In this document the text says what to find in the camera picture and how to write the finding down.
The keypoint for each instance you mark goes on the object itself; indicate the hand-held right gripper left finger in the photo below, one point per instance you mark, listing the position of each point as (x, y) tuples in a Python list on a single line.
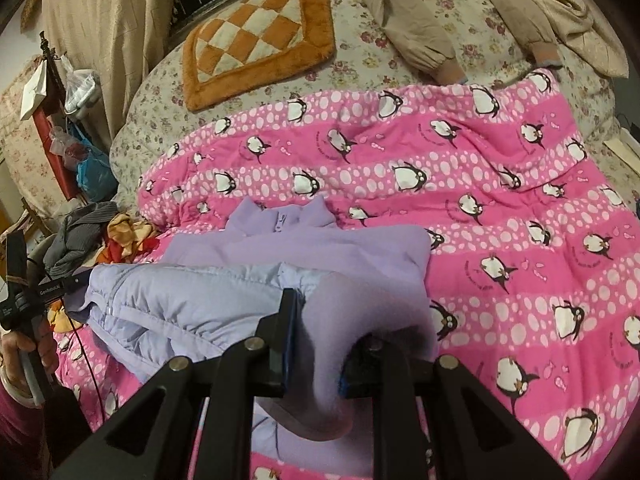
[(292, 350)]

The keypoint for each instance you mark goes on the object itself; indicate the blue plastic bag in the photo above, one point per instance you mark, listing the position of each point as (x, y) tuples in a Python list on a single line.
[(95, 170)]

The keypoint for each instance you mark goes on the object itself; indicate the person's left hand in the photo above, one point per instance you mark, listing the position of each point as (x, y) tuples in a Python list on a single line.
[(47, 350)]

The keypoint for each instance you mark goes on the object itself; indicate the lavender jacket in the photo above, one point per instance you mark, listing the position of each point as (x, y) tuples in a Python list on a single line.
[(225, 300)]

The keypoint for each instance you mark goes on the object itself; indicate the beige jacket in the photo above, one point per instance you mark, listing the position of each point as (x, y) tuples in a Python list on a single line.
[(415, 25)]

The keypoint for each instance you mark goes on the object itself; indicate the light beige cloth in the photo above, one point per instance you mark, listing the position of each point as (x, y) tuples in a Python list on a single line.
[(585, 25)]

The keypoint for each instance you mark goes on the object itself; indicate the beige curtain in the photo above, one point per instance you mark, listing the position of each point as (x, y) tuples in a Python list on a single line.
[(105, 35)]

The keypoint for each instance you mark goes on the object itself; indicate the beige paper booklet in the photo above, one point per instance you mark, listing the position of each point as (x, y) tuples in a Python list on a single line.
[(622, 149)]

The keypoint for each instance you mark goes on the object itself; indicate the white paper bag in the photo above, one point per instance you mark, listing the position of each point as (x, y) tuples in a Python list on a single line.
[(35, 90)]

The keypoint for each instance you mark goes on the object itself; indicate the person's left forearm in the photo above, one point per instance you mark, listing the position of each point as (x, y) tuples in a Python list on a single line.
[(20, 440)]

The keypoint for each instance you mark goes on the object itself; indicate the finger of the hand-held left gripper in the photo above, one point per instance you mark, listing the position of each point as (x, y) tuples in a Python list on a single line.
[(77, 281)]

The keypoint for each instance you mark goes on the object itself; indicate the grey striped cloth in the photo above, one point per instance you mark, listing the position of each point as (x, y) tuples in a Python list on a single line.
[(80, 240)]

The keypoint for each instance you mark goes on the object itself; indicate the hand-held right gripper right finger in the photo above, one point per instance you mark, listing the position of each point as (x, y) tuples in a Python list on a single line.
[(360, 375)]

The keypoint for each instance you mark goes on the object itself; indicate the pink penguin print blanket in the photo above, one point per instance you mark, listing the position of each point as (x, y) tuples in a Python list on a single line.
[(500, 240)]

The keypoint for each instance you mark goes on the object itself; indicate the floral bed sheet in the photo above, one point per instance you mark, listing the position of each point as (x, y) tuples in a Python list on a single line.
[(360, 60)]

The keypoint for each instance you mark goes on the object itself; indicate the orange checkered plush mat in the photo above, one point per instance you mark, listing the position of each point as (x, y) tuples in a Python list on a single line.
[(310, 35)]

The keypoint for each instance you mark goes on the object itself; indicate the white plastic bag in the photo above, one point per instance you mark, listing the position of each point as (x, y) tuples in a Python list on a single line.
[(82, 90)]

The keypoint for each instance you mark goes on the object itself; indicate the floral hanging cloth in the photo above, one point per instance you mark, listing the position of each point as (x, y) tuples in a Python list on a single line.
[(20, 160)]

